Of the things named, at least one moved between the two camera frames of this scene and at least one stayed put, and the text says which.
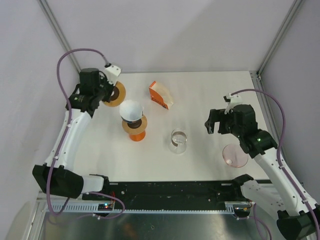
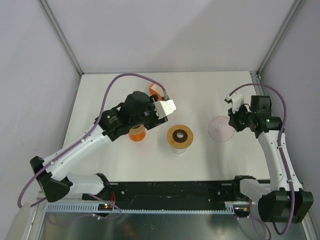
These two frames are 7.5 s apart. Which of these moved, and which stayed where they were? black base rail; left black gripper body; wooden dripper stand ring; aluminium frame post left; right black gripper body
Moved: left black gripper body; right black gripper body
Stayed: aluminium frame post left; wooden dripper stand ring; black base rail
